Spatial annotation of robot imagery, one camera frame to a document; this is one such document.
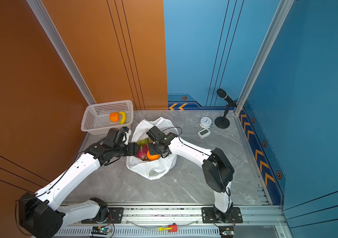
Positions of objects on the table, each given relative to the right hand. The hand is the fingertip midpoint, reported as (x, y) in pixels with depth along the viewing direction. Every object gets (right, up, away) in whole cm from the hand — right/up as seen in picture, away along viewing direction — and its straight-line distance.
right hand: (151, 150), depth 86 cm
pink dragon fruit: (-6, -2, +2) cm, 6 cm away
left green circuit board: (-23, -36, -15) cm, 45 cm away
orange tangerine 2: (+1, -3, -3) cm, 5 cm away
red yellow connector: (+12, -33, -17) cm, 39 cm away
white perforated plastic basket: (-47, +20, +30) cm, 59 cm away
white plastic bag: (+4, -7, -12) cm, 15 cm away
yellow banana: (-25, +20, +27) cm, 42 cm away
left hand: (-8, +3, -5) cm, 10 cm away
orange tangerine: (-32, +21, +26) cm, 46 cm away
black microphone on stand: (+51, +17, +26) cm, 60 cm away
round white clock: (+37, +16, +23) cm, 46 cm away
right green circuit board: (+39, -36, -15) cm, 55 cm away
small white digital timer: (+34, +8, +17) cm, 39 cm away
